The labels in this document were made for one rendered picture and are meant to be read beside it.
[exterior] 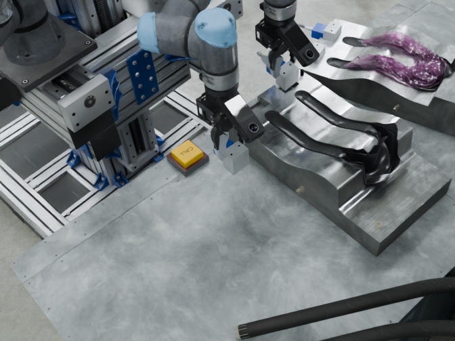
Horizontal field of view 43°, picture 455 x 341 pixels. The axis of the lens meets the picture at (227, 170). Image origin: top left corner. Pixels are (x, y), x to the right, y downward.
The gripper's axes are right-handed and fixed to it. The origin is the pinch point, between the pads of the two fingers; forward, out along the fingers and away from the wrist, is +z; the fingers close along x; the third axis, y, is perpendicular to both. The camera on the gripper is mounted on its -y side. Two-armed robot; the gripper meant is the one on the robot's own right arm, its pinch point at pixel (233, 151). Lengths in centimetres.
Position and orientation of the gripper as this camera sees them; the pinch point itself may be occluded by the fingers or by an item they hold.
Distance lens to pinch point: 131.3
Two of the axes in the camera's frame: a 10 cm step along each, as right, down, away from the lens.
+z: 0.7, 6.4, 7.7
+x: -7.5, 5.4, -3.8
